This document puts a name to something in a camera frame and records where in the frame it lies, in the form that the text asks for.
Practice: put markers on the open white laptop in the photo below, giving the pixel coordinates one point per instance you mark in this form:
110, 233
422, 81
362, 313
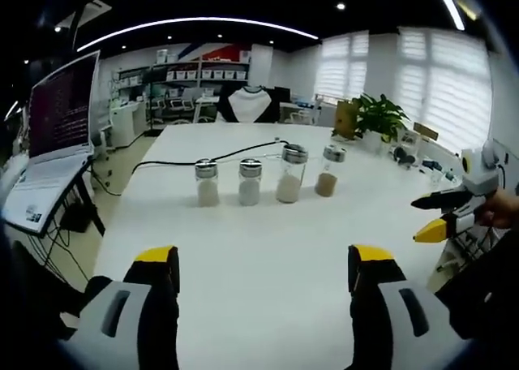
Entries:
52, 143

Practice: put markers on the short seasoning bottle white powder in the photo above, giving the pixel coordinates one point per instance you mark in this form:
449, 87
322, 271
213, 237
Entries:
249, 182

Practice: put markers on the tall seasoning bottle beige powder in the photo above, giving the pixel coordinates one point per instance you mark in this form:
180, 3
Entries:
291, 175

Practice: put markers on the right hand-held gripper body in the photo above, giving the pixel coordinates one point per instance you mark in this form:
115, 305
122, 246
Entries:
478, 175

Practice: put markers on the black laptop stand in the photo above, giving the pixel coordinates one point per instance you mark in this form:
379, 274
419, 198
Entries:
77, 207

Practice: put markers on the green potted plant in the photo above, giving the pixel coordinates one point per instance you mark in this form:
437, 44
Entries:
377, 118

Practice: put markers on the person's right hand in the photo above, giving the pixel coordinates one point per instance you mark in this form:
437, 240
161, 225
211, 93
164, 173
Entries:
498, 209

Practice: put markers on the black headphones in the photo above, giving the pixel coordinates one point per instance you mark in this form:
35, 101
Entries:
403, 156

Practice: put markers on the white storage shelf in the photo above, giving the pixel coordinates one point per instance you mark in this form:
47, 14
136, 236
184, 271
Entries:
194, 82

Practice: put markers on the seasoning bottle brown powder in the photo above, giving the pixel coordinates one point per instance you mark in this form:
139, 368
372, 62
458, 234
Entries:
329, 171

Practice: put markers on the short seasoning bottle beige powder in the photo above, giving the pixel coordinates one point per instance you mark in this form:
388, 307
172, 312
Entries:
207, 183

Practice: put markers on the white wall socket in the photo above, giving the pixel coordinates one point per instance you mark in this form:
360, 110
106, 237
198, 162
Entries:
492, 153

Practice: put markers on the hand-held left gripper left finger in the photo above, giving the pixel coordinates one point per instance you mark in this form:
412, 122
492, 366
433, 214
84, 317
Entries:
121, 305

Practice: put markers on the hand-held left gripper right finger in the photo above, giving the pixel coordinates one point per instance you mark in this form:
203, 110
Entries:
389, 305

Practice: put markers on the brown paper bag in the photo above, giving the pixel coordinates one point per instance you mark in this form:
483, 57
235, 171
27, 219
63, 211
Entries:
344, 118

